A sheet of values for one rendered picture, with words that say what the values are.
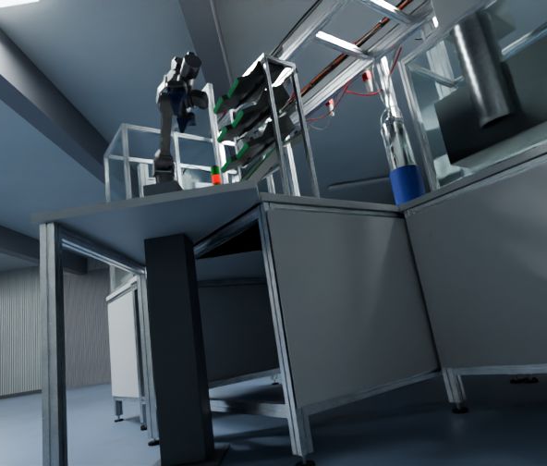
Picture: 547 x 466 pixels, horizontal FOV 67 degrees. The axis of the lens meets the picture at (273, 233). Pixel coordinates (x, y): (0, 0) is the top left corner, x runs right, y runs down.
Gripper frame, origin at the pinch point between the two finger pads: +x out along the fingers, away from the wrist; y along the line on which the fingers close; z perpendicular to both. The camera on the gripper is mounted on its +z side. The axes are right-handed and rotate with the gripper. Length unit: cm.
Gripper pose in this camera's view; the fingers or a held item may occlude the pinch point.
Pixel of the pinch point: (180, 116)
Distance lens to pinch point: 144.1
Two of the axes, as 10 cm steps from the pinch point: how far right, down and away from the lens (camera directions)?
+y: 0.3, 4.4, 9.0
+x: -0.2, 9.0, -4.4
